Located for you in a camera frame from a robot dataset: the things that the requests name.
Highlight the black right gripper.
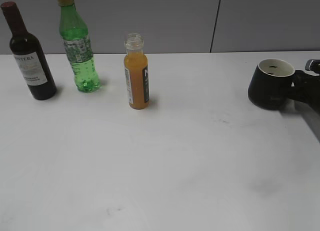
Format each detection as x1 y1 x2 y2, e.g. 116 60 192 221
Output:
287 71 320 115

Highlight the black mug white interior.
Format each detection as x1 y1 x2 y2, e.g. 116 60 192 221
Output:
248 58 297 110

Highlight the NFC orange juice bottle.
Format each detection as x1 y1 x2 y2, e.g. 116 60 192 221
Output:
123 33 150 110

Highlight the green plastic soda bottle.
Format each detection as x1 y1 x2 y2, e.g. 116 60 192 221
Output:
57 0 101 93

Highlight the dark red wine bottle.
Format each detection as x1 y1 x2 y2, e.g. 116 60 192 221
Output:
0 1 57 101

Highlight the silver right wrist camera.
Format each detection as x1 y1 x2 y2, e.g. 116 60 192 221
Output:
304 59 320 74

